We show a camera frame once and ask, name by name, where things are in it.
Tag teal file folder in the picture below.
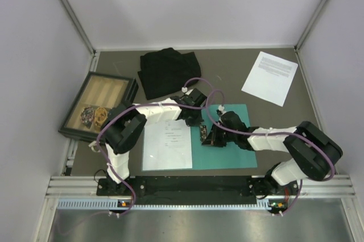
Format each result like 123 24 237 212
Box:
192 103 258 169

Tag dark beaded bracelet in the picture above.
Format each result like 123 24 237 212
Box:
80 106 96 126

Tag black folder clip mechanism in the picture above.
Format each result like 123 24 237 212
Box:
199 125 207 142

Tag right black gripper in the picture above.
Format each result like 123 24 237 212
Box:
204 122 237 148

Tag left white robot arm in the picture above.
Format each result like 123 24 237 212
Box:
94 89 207 195

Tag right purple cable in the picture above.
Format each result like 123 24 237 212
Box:
206 89 336 217

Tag purple cable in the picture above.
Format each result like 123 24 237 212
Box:
206 89 336 217
96 77 217 217

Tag gold bracelet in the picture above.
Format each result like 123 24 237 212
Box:
93 107 110 133

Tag white zip tie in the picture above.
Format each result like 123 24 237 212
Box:
88 141 101 153

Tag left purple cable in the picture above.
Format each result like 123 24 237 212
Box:
96 77 217 217

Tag black folded cloth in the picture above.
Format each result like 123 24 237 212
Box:
138 48 201 100

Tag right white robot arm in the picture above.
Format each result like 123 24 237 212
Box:
201 110 343 197

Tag white paper sheet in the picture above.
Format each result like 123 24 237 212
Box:
241 52 298 107
142 120 192 171

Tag grey slotted cable duct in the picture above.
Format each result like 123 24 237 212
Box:
57 199 283 211

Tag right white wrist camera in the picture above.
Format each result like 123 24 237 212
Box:
216 105 226 116

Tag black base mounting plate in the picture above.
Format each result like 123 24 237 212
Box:
96 176 297 205

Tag black glass-lid display box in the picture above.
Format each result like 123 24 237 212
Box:
59 72 139 142

